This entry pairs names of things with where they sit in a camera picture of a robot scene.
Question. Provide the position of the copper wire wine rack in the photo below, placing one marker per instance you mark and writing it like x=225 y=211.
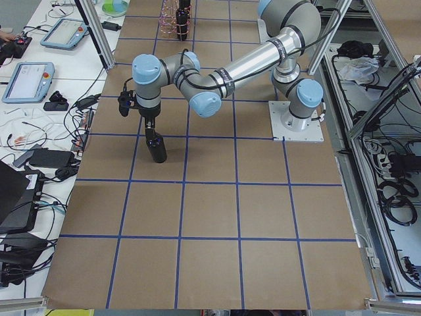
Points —
x=167 y=19

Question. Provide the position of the black power adapter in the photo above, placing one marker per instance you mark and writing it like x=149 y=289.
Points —
x=111 y=26

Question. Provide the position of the teach pendant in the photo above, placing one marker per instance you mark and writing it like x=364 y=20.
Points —
x=29 y=83
x=65 y=34

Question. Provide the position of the black power brick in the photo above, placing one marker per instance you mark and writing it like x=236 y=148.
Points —
x=51 y=158

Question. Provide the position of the teach pendant far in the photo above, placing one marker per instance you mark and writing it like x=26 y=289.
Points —
x=65 y=34

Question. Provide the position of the green bowl with blocks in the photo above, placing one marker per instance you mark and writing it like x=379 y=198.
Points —
x=114 y=8

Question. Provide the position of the robot arm carrying bottle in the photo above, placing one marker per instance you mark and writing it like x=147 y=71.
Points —
x=292 y=27

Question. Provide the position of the white base plate bottle side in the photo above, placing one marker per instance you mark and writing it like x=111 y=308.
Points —
x=287 y=128

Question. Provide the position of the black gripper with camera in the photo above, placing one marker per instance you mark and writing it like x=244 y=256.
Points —
x=150 y=112

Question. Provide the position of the dark bottle in rack inner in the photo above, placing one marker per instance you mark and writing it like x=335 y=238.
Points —
x=183 y=19

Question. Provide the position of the black laptop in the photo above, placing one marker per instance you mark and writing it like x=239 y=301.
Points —
x=20 y=192

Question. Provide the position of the teach pendant near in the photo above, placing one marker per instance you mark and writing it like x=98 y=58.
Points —
x=29 y=83

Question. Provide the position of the white cloth bundle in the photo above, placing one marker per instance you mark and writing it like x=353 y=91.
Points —
x=359 y=70

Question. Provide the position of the aluminium frame post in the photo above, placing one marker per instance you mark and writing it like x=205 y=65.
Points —
x=96 y=31

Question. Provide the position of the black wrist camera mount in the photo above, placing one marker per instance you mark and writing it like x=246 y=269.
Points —
x=126 y=102

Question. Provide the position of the dark wine bottle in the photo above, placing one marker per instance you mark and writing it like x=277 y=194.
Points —
x=157 y=150

